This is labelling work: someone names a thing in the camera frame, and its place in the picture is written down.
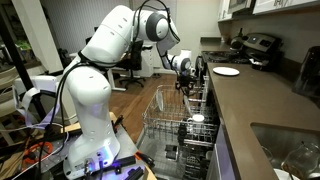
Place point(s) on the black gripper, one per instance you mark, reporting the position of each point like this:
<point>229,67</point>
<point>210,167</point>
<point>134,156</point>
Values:
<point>186,80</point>

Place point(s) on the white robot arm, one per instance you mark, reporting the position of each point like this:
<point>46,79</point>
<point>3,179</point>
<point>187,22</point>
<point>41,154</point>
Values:
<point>90,100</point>

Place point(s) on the small white plate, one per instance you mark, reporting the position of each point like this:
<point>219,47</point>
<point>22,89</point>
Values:
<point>160,100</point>

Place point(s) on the white round plate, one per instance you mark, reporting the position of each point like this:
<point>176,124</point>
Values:
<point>226,71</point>

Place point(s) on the grey dishwasher door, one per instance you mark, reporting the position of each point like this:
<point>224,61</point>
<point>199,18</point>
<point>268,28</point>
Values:
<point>153,156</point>

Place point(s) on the dark loaded dishwasher rack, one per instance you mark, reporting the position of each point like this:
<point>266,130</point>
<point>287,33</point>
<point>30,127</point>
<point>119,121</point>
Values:
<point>195,165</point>

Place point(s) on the white mug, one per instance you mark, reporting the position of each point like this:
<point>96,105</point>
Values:
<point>198,118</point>

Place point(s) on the black tumbler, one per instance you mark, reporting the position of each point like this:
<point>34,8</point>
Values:
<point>182,131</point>

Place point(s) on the black stove top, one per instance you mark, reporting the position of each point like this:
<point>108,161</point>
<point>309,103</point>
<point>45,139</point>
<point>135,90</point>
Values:
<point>216,56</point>

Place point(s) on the white drawer cabinet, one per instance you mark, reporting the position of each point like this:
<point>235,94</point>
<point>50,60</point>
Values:
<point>149,65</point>

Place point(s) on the black office chair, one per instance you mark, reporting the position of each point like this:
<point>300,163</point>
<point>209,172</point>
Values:
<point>135,63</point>

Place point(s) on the brown kitchen counter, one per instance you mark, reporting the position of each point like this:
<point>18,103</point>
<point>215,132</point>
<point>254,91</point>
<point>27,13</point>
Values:
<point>253,100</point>

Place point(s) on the black kettle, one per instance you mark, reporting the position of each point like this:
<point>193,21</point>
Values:
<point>237,42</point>

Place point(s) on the orange and black clamp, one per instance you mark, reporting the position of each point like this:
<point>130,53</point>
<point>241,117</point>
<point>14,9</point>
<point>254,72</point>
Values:
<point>118,121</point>
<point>145,159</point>

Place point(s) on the wooden desk with white leg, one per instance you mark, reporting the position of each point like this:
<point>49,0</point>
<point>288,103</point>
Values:
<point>112,81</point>

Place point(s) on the black coffee machine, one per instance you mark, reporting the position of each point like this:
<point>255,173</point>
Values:
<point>263,45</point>

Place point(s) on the steel sink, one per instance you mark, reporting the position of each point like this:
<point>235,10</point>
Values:
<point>276,140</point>

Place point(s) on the light wooden board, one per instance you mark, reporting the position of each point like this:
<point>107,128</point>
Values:
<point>71,127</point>

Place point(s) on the large black countertop appliance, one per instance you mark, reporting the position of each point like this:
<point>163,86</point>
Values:
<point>310,73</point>

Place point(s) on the white dish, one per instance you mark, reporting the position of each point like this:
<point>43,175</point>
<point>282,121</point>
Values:
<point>281,175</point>

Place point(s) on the glass pitcher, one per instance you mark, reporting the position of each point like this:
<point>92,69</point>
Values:
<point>301,160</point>

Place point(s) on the white box device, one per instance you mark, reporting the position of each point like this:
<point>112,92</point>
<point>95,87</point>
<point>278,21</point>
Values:
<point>36,83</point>

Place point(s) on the black slanted pole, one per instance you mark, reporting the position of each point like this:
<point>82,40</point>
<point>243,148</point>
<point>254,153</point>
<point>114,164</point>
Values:
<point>16,63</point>

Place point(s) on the black rail with purple bracket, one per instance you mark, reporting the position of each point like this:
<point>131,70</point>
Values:
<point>123,162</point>
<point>135,173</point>

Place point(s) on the white wall cabinet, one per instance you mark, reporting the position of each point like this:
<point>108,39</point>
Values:
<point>286,5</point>

